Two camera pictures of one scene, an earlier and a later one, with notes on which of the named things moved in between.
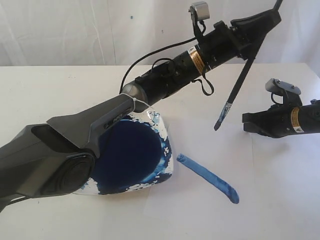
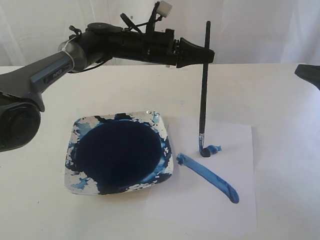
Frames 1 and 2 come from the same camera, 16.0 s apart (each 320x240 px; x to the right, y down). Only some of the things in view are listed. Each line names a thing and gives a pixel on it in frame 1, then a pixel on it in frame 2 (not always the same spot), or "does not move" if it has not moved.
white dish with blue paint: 134,152 does not move
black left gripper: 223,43 to 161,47
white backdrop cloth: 118,33 does not move
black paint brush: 220,120 to 203,151
